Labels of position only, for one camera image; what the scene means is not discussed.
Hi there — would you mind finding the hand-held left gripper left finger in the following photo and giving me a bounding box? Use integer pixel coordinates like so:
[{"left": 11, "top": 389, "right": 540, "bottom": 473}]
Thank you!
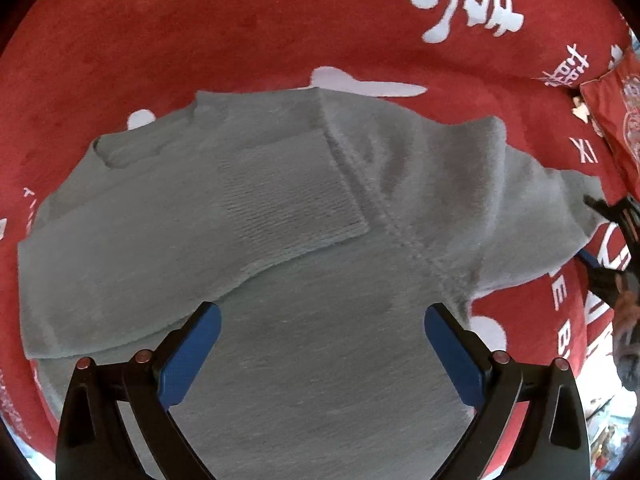
[{"left": 55, "top": 302, "right": 222, "bottom": 480}]

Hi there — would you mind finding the red printed blanket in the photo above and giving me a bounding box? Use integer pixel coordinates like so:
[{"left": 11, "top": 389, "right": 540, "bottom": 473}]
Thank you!
[{"left": 0, "top": 0, "right": 640, "bottom": 467}]

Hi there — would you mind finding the person's right hand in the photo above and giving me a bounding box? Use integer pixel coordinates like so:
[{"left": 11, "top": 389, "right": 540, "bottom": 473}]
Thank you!
[{"left": 616, "top": 279, "right": 640, "bottom": 341}]

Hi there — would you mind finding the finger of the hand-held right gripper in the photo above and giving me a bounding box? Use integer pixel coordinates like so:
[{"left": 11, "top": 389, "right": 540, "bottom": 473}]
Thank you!
[
  {"left": 575, "top": 248, "right": 632, "bottom": 309},
  {"left": 584, "top": 194, "right": 640, "bottom": 242}
]

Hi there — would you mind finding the grey knit sweater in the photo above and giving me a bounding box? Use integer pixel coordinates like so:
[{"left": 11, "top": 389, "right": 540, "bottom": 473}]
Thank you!
[{"left": 17, "top": 89, "right": 608, "bottom": 480}]

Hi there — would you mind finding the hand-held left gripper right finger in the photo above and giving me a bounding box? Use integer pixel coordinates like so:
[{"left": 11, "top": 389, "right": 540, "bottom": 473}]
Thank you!
[{"left": 424, "top": 303, "right": 594, "bottom": 480}]

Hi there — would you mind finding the red printed pillow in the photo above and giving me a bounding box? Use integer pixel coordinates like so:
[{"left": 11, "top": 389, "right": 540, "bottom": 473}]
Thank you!
[{"left": 580, "top": 52, "right": 640, "bottom": 196}]

